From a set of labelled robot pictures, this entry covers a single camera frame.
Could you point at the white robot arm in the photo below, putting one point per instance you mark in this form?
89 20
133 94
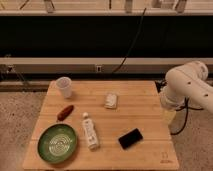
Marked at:
186 81

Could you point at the green patterned plate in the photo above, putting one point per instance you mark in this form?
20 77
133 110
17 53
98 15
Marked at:
57 143

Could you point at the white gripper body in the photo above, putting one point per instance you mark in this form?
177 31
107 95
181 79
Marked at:
169 115

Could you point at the white wall outlet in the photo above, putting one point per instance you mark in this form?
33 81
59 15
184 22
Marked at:
99 69

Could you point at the white plastic bottle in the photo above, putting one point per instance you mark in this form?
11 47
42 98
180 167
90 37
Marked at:
90 132

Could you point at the brown sausage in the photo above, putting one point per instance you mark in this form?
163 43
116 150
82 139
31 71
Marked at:
65 112

